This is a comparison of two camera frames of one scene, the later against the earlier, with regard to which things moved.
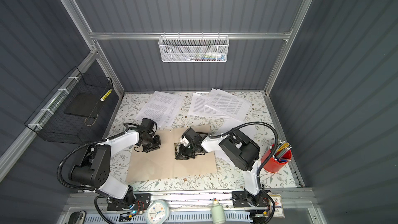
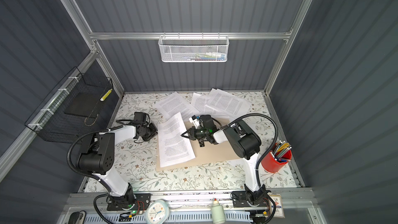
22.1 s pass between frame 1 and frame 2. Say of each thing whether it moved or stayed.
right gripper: moved
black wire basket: stayed
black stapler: stayed
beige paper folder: moved
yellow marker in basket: stayed
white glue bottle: stayed
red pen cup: stayed
